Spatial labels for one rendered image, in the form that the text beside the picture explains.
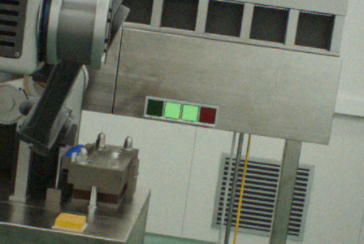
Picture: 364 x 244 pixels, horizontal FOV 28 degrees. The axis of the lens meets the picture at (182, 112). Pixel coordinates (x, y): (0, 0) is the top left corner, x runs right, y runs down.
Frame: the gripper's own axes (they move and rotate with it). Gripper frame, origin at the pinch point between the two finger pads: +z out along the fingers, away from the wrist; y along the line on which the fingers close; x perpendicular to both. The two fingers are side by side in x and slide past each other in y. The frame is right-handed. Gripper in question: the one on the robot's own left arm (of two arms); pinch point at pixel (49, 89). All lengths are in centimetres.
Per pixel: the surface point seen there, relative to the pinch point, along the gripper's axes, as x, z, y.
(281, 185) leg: 17, 54, 79
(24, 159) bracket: -15.8, 15.1, -4.0
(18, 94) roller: 0.4, 6.4, -10.1
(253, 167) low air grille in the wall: 142, 233, 89
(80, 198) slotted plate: -19.0, 26.5, 13.4
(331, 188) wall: 140, 235, 143
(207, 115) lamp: 22, 27, 47
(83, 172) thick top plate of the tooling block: -16.2, 15.8, 13.7
